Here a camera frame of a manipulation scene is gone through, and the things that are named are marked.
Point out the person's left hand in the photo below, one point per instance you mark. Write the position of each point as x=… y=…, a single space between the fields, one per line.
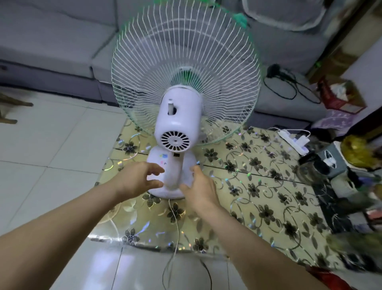
x=134 y=179

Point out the person's right hand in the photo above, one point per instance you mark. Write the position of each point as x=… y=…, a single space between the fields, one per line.
x=201 y=191

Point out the person's right thumb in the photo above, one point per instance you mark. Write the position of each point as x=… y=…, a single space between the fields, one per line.
x=185 y=190

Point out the person's left thumb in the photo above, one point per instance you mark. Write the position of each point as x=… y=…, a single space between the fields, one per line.
x=155 y=184

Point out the person's left forearm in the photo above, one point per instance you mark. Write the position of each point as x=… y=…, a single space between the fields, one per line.
x=59 y=239

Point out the person's right forearm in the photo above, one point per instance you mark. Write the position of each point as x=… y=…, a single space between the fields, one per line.
x=256 y=254

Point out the floral glossy table cover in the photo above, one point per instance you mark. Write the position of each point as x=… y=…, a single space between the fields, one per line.
x=253 y=194

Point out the white table fan green grille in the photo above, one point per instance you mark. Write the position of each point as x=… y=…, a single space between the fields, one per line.
x=179 y=119

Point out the white power strip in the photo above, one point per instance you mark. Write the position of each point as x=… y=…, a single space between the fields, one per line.
x=294 y=140

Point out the glass jar black lid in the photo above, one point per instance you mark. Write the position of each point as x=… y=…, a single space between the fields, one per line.
x=313 y=168

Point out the black plug adapter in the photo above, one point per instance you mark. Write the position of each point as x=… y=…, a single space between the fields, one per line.
x=273 y=71

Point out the grey tissue box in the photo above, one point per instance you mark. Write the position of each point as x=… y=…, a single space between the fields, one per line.
x=334 y=158

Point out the wooden chair legs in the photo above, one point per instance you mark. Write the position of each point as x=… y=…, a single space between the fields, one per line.
x=15 y=103

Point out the purple patterned cloth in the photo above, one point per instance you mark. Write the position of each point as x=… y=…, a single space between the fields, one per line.
x=332 y=121

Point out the red object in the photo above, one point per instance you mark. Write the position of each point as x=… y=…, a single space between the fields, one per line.
x=328 y=279

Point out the yellow plastic bag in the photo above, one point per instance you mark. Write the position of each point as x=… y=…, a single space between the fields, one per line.
x=358 y=152

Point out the grey fabric sofa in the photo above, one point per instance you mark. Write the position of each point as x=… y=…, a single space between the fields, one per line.
x=44 y=44

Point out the red cardboard box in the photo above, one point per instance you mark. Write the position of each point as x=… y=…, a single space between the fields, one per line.
x=337 y=95

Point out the grey cushion white piping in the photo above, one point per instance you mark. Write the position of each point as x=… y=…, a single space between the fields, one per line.
x=283 y=13

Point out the wooden door frame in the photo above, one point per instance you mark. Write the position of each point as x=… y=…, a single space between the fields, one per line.
x=343 y=35

